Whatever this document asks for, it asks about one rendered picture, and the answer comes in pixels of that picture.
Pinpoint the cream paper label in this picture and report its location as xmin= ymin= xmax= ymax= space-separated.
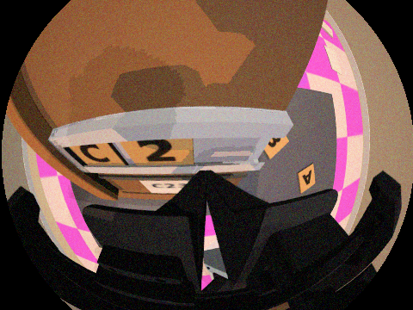
xmin=141 ymin=180 xmax=189 ymax=194

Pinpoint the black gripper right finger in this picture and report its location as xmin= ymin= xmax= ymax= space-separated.
xmin=206 ymin=170 xmax=338 ymax=290

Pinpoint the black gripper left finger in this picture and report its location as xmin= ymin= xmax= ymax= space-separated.
xmin=83 ymin=170 xmax=207 ymax=294

